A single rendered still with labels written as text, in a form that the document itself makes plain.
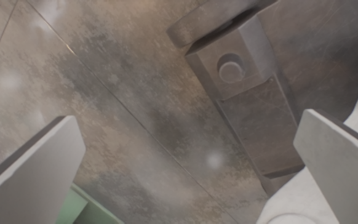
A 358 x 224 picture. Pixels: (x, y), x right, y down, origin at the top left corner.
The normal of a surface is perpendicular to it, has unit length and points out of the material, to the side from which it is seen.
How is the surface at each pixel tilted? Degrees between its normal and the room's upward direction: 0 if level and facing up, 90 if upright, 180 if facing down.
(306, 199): 113
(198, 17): 6
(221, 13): 12
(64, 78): 0
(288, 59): 0
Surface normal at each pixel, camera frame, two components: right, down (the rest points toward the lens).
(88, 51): -0.22, 0.52
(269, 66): 0.42, 0.10
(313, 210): -0.28, -0.96
